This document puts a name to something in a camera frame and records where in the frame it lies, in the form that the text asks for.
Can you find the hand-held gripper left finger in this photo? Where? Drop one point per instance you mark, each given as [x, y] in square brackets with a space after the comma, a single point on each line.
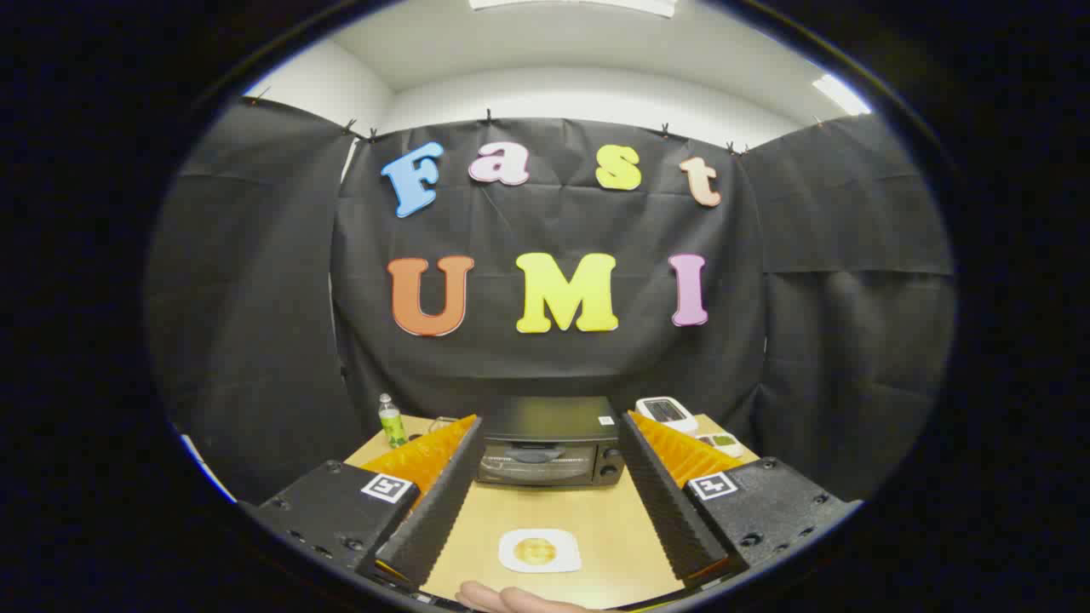
[438, 502]

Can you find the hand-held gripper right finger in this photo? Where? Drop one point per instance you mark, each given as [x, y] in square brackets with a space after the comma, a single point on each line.
[664, 502]

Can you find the golden round bun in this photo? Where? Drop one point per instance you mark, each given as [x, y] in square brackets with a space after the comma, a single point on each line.
[536, 552]

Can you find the black toaster oven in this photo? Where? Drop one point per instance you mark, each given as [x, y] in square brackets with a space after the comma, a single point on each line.
[545, 419]

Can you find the white pop-up toaster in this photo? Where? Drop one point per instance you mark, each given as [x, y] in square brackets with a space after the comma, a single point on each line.
[666, 411]

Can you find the white divided snack dish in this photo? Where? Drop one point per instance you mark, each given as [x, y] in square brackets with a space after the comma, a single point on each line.
[722, 443]

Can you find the green label plastic bottle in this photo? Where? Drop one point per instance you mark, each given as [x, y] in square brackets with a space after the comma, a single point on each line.
[392, 426]

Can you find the white rectangular plate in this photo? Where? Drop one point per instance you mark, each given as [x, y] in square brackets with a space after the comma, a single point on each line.
[569, 562]

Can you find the ceiling light panel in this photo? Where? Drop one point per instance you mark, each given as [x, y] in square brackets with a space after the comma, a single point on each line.
[841, 95]
[579, 4]

